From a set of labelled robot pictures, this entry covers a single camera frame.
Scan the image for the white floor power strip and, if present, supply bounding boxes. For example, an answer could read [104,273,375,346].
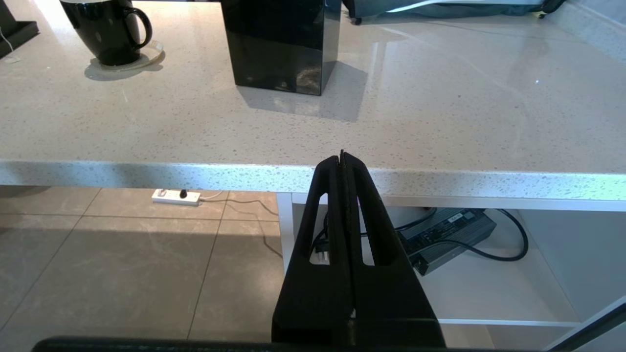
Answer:
[152,188,202,207]

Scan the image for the clear round coaster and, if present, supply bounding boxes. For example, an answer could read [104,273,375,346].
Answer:
[89,40,165,72]

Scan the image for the white power cable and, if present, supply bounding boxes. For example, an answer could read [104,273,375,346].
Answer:
[386,0,543,14]

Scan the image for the white under-counter shelf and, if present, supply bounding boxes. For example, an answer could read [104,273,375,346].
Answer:
[276,192,626,352]

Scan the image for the black tissue box white lid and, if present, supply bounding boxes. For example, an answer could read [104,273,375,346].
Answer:
[220,0,342,96]

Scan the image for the black rectangular serving tray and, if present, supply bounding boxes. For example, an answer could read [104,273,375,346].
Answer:
[0,21,40,58]

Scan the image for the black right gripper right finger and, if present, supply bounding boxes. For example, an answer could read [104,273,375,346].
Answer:
[342,152,447,348]

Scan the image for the black mug white inside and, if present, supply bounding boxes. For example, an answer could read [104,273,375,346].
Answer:
[59,0,153,66]

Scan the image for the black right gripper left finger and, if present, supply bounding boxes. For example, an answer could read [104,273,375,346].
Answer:
[271,154,355,343]

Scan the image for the grey power adapter brick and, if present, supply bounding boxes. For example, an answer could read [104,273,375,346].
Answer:
[397,208,497,277]

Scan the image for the black adapter cable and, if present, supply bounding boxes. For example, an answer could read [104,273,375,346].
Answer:
[313,208,530,264]

